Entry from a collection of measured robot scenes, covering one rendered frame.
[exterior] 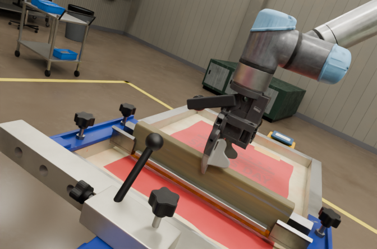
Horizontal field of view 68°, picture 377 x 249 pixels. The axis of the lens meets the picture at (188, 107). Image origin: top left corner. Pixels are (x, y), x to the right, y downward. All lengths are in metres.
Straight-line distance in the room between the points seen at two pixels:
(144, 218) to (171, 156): 0.30
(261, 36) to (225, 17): 7.60
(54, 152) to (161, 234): 0.26
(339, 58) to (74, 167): 0.51
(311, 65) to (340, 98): 6.50
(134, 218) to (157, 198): 0.05
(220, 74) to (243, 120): 5.43
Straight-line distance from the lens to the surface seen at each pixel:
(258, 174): 0.95
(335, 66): 0.58
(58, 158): 0.55
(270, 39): 0.55
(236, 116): 0.59
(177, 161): 0.67
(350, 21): 0.73
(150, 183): 0.69
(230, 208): 0.65
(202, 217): 0.65
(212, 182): 0.65
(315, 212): 0.84
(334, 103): 7.09
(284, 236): 0.65
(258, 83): 0.56
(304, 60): 0.57
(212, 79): 6.09
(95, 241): 0.41
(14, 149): 0.61
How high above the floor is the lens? 1.34
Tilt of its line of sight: 17 degrees down
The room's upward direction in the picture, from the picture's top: 20 degrees clockwise
